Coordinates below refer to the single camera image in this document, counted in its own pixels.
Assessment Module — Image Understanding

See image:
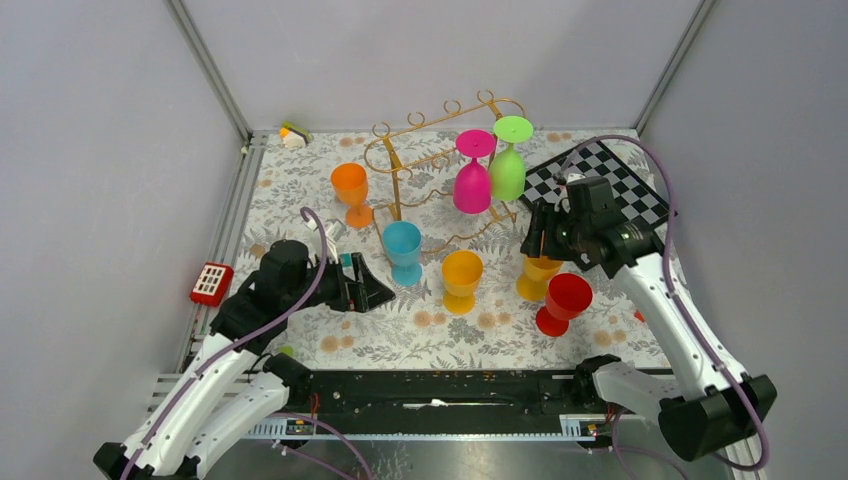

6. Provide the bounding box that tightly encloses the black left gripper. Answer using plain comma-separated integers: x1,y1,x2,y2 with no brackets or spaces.
284,252,395,312

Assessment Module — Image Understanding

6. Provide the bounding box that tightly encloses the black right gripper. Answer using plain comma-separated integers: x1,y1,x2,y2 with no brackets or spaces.
519,201,591,262

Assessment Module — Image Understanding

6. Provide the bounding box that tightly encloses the green plastic wine glass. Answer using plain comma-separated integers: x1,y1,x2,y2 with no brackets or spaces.
488,116,534,202

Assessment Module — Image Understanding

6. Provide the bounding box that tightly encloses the yellow plastic wine glass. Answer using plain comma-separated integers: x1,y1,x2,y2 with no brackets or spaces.
516,256,563,302
442,250,484,315

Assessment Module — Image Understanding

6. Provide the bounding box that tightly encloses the magenta plastic wine glass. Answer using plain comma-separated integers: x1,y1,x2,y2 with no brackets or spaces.
453,129,497,214

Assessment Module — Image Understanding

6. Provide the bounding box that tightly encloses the gold wire wine glass rack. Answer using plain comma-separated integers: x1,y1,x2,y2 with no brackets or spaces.
362,90,526,258

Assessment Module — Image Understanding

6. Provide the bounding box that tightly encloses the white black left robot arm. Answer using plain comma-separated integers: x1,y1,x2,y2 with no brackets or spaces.
93,225,395,479

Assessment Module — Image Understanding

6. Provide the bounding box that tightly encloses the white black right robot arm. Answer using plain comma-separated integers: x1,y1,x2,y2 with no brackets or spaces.
520,177,777,461

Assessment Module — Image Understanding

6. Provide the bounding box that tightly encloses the blue plastic wine glass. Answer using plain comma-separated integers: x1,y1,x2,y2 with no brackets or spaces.
383,221,422,286

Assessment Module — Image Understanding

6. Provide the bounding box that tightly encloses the red plastic wine glass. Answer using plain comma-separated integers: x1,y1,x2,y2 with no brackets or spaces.
535,273,594,337

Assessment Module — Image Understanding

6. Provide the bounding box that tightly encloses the yellow plastic wine glass front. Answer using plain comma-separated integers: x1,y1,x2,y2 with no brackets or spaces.
442,250,484,315

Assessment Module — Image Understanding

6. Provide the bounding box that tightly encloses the orange plastic wine glass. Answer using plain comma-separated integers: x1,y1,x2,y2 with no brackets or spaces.
330,163,373,228

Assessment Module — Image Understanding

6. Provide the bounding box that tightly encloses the black white checkerboard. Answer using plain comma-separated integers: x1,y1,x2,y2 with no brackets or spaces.
520,140,670,278

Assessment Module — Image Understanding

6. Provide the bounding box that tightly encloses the floral patterned table mat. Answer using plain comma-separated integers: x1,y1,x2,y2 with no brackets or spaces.
234,132,668,370

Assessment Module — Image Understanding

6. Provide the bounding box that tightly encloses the red white small block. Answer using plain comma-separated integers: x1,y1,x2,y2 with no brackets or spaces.
189,262,234,307

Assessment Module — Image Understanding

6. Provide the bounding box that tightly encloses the orange white green toy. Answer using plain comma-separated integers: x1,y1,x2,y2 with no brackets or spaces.
279,122,312,149

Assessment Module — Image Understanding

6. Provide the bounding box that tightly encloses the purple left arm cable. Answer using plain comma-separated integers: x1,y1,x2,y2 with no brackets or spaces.
119,206,376,480

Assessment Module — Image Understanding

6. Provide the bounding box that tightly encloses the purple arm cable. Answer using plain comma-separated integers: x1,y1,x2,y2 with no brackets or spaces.
119,206,376,480
559,134,772,480

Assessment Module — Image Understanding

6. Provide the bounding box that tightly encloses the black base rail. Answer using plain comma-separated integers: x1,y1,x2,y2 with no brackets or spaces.
245,367,664,439

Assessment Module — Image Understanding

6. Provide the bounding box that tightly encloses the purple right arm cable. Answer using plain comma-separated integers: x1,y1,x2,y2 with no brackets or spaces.
559,134,772,480

